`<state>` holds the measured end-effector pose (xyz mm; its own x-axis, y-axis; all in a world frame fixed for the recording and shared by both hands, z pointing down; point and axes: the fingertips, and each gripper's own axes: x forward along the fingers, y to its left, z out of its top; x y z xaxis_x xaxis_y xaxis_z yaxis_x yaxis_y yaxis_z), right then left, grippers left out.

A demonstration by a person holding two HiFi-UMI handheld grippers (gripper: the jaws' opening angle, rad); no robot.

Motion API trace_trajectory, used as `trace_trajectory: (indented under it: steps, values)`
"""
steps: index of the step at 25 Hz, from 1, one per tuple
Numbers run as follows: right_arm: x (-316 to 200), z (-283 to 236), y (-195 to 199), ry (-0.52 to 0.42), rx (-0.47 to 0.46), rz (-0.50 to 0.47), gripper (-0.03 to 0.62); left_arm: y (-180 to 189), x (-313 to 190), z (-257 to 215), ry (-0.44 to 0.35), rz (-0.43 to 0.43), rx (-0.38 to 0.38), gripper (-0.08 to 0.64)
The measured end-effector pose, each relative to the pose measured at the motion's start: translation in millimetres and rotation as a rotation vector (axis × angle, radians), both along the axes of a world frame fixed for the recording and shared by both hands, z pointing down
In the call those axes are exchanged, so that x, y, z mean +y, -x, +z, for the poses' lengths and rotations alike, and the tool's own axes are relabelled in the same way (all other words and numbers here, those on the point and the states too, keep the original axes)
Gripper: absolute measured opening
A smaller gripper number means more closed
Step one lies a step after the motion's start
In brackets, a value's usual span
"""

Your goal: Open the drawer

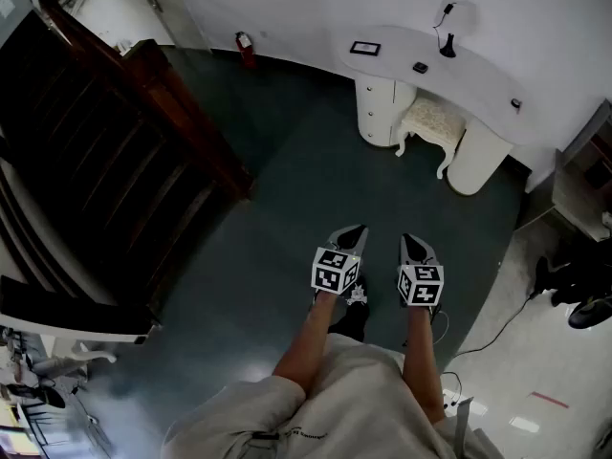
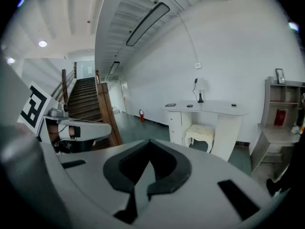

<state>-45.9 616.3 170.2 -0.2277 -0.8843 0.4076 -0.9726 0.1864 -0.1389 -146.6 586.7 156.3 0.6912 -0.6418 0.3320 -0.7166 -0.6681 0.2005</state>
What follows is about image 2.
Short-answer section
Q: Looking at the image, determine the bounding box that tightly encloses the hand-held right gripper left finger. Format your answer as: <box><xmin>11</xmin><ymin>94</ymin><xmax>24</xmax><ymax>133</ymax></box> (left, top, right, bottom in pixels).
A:
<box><xmin>102</xmin><ymin>139</ymin><xmax>151</xmax><ymax>225</ymax></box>

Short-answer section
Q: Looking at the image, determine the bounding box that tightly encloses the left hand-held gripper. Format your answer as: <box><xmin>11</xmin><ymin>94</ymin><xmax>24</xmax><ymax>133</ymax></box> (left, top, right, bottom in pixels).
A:
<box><xmin>18</xmin><ymin>81</ymin><xmax>112</xmax><ymax>154</ymax></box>

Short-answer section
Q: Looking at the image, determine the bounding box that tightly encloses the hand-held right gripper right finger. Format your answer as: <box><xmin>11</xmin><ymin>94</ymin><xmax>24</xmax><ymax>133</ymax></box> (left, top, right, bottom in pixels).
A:
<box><xmin>147</xmin><ymin>138</ymin><xmax>193</xmax><ymax>201</ymax></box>

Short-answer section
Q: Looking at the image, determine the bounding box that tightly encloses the wooden drawer with white front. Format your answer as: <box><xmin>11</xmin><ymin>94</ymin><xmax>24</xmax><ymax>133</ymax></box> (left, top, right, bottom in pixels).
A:
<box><xmin>169</xmin><ymin>125</ymin><xmax>183</xmax><ymax>146</ymax></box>

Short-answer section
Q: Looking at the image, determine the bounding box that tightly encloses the white dressing table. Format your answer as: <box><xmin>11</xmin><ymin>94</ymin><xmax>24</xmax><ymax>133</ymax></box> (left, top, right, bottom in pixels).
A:
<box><xmin>163</xmin><ymin>100</ymin><xmax>248</xmax><ymax>162</ymax></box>

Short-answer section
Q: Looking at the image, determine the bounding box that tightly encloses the wooden staircase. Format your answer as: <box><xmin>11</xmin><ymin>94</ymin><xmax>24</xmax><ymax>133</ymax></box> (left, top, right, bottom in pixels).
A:
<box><xmin>51</xmin><ymin>68</ymin><xmax>123</xmax><ymax>150</ymax></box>

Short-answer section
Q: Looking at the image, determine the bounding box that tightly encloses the white stool with patterned cushion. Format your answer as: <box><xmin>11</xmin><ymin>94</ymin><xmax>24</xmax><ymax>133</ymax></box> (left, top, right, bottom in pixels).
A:
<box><xmin>184</xmin><ymin>124</ymin><xmax>215</xmax><ymax>154</ymax></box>

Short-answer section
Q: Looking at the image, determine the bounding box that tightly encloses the long ceiling light panel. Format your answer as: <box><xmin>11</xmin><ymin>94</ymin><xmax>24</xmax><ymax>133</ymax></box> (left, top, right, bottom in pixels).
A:
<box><xmin>109</xmin><ymin>61</ymin><xmax>120</xmax><ymax>75</ymax></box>
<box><xmin>125</xmin><ymin>1</ymin><xmax>171</xmax><ymax>47</ymax></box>

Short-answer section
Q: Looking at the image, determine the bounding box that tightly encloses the table lamp with black base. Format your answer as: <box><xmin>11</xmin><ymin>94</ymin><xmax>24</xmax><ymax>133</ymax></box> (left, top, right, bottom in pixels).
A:
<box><xmin>192</xmin><ymin>77</ymin><xmax>208</xmax><ymax>104</ymax></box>

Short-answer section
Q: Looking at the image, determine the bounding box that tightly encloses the grey shelf unit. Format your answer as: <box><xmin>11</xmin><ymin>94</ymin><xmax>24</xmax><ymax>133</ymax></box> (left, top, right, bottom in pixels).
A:
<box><xmin>250</xmin><ymin>79</ymin><xmax>305</xmax><ymax>177</ymax></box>

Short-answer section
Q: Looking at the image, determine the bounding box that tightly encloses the red book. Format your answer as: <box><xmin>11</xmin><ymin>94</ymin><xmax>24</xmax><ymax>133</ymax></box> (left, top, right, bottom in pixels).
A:
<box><xmin>274</xmin><ymin>109</ymin><xmax>288</xmax><ymax>126</ymax></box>

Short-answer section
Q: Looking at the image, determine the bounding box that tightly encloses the white wall cable conduit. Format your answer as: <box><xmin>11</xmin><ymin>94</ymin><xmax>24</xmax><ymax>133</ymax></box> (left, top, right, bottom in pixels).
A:
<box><xmin>166</xmin><ymin>12</ymin><xmax>199</xmax><ymax>64</ymax></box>

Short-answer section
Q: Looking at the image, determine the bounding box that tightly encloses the standing picture frame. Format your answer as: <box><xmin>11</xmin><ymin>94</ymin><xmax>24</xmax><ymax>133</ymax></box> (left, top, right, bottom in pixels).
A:
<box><xmin>275</xmin><ymin>68</ymin><xmax>286</xmax><ymax>85</ymax></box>

